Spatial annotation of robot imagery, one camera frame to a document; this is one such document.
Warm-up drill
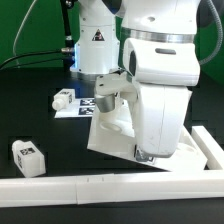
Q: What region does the white sheet with tags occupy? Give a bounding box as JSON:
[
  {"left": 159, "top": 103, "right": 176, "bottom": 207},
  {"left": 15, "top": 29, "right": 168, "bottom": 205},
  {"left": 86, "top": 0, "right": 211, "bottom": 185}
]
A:
[{"left": 55, "top": 98, "right": 95, "bottom": 118}]

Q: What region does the grey cable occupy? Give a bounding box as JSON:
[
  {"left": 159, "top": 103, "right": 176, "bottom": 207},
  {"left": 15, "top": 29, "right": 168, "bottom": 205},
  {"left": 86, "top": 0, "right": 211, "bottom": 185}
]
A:
[{"left": 12, "top": 0, "right": 38, "bottom": 58}]

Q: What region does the black cable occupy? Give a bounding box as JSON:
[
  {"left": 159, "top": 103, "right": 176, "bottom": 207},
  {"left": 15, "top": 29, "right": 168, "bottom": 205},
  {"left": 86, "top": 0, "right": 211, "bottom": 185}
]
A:
[{"left": 0, "top": 49, "right": 75, "bottom": 70}]

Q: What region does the white square tabletop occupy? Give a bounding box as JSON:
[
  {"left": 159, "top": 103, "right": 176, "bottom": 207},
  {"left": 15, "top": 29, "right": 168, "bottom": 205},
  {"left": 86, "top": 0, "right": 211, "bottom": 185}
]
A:
[{"left": 87, "top": 99, "right": 208, "bottom": 173}]

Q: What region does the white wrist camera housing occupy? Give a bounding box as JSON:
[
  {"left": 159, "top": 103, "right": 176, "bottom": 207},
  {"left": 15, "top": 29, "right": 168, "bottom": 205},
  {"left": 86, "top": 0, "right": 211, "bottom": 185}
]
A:
[{"left": 123, "top": 38, "right": 200, "bottom": 86}]

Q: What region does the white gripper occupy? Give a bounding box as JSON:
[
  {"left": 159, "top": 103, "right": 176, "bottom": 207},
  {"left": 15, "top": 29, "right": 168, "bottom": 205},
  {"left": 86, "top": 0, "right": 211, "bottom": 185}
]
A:
[{"left": 133, "top": 83, "right": 192, "bottom": 163}]

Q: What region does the white L-shaped obstacle fence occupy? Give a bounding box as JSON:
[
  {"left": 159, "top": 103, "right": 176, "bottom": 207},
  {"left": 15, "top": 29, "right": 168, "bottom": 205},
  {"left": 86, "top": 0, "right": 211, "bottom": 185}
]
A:
[{"left": 0, "top": 126, "right": 224, "bottom": 207}]

